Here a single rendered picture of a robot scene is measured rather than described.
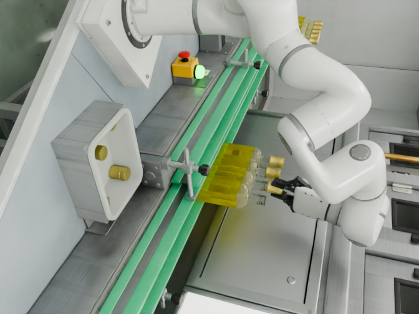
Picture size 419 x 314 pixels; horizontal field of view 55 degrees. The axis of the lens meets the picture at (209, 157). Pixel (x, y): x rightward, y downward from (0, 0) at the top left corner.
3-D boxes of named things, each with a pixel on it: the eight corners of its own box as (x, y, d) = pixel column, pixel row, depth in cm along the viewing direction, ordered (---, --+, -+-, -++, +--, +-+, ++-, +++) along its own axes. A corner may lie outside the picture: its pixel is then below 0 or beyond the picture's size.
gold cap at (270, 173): (264, 180, 120) (279, 182, 119) (264, 171, 118) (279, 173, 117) (266, 173, 123) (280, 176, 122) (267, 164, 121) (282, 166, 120)
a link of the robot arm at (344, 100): (262, 70, 73) (307, 123, 65) (326, 27, 72) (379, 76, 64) (277, 109, 84) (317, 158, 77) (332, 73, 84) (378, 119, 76)
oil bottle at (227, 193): (176, 197, 118) (246, 211, 113) (174, 183, 115) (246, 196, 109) (183, 185, 123) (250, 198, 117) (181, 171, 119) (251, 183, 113)
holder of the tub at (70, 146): (83, 232, 98) (111, 239, 95) (50, 142, 81) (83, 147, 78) (117, 186, 110) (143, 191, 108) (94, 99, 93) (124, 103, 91)
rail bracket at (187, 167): (165, 196, 109) (209, 205, 105) (157, 147, 98) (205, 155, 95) (169, 189, 111) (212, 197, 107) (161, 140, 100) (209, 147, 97)
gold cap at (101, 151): (80, 148, 87) (98, 151, 86) (89, 139, 90) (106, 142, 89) (84, 161, 90) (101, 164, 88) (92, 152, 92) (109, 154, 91)
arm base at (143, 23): (112, 9, 84) (180, 6, 80) (127, -37, 89) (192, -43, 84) (143, 53, 98) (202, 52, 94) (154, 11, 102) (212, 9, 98)
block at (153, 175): (140, 187, 109) (164, 192, 107) (134, 160, 103) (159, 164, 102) (146, 179, 112) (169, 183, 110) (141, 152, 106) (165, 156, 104)
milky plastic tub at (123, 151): (79, 218, 94) (112, 226, 92) (51, 142, 80) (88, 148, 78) (115, 172, 107) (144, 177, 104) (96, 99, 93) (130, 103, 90)
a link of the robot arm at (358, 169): (346, 133, 91) (290, 169, 92) (334, 72, 74) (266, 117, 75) (396, 185, 81) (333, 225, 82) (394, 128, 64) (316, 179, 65)
